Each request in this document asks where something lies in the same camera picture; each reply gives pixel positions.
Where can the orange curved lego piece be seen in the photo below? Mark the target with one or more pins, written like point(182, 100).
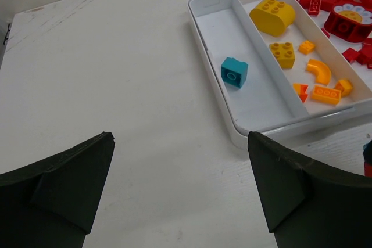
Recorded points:
point(320, 70)

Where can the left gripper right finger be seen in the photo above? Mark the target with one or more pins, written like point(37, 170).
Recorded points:
point(307, 203)

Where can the teal duplo brick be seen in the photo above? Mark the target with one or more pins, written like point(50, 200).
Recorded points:
point(234, 72)

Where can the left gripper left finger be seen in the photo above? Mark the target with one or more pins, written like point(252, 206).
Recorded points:
point(53, 202)

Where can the white three-compartment tray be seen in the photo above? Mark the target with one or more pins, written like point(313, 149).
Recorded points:
point(267, 102)

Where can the red lego brick pair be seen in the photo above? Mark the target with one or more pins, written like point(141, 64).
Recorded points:
point(314, 7)

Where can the small orange lego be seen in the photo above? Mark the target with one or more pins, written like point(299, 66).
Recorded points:
point(306, 47)

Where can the orange lego brick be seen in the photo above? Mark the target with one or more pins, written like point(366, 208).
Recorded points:
point(325, 95)
point(284, 54)

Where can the red flower duplo piece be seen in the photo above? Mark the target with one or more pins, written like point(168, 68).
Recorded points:
point(350, 22)

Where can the yellow duplo brick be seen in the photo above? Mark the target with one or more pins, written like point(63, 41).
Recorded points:
point(273, 17)

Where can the teal red yellow duplo stack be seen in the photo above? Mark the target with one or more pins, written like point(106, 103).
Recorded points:
point(367, 154)

